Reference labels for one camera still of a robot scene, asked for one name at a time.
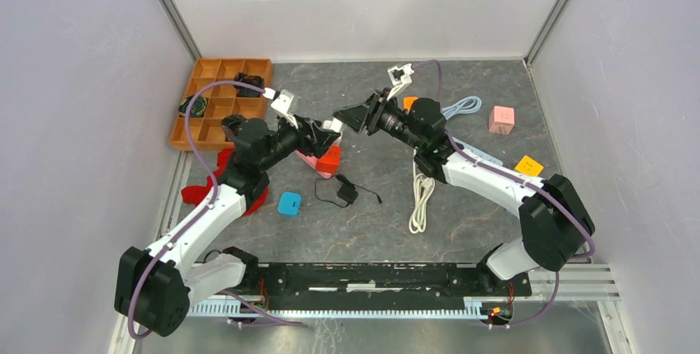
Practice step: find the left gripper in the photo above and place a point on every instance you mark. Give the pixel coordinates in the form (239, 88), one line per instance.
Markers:
(319, 139)

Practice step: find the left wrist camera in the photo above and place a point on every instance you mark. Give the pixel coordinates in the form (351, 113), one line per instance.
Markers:
(284, 104)

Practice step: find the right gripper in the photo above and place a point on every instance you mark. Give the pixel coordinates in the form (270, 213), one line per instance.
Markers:
(357, 117)

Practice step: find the pink cube socket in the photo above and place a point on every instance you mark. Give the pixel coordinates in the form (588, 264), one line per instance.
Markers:
(501, 120)

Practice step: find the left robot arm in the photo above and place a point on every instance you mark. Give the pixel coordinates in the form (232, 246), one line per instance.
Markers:
(156, 286)

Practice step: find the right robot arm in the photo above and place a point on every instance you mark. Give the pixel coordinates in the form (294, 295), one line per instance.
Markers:
(555, 225)

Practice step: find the yellow cube socket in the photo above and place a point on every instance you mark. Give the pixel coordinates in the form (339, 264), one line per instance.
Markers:
(529, 166)

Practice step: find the black charger with cable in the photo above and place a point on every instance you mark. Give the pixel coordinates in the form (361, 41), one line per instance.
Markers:
(347, 192)

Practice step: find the blue plug adapter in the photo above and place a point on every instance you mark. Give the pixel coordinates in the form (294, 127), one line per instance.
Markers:
(289, 203)

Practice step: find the light blue power strip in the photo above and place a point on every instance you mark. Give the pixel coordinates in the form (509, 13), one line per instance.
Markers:
(477, 153)

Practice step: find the pink triangular power strip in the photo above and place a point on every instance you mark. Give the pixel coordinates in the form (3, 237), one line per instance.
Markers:
(312, 162)

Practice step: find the black green coiled item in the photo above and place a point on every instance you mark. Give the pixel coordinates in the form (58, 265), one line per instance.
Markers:
(194, 107)

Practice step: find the white cable duct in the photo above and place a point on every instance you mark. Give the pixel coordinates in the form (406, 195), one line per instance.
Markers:
(231, 308)

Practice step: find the white usb charger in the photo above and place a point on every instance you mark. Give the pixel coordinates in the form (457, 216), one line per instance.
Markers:
(333, 125)

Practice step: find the red cube socket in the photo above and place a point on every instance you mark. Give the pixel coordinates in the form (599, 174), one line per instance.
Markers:
(329, 162)

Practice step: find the orange power strip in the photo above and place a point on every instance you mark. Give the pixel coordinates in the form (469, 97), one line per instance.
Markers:
(408, 102)

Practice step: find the red cloth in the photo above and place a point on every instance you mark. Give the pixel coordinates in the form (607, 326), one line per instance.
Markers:
(194, 194)

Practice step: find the black coiled item top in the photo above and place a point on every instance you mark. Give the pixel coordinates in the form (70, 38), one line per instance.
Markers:
(249, 79)

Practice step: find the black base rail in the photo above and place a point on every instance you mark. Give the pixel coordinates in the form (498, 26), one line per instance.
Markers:
(375, 286)

